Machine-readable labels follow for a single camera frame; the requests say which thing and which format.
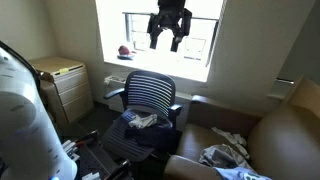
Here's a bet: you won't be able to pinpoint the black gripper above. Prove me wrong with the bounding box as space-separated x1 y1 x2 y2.
147 0 192 52

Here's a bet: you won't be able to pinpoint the dark navy garment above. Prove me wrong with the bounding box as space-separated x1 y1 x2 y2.
122 112 176 151

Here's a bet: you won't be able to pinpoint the beige khaki shorts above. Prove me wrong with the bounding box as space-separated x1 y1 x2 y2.
198 144 251 169

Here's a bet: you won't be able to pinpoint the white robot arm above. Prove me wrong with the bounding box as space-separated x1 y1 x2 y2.
0 42 102 180

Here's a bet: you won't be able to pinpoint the black slatted office chair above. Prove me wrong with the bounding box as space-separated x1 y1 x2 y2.
102 70 176 162

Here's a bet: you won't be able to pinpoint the red cap on windowsill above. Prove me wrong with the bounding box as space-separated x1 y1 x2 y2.
118 45 135 60

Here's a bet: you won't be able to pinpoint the small white cloth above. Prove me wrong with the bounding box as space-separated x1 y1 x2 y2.
129 114 157 129

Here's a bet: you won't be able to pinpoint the yellow sticky note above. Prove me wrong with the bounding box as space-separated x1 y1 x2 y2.
59 68 69 74

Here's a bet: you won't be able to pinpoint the light wood drawer cabinet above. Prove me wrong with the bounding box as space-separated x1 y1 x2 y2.
30 57 94 128

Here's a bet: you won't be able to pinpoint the white cloth on armchair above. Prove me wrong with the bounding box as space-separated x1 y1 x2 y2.
212 127 250 159

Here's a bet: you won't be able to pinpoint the black perforated equipment tray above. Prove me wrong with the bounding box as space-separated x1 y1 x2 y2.
62 130 132 180

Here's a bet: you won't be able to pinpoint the light blue shirt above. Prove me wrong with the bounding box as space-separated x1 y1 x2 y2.
215 167 272 180

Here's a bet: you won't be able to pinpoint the brown leather armchair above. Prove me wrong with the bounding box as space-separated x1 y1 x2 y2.
163 78 320 180

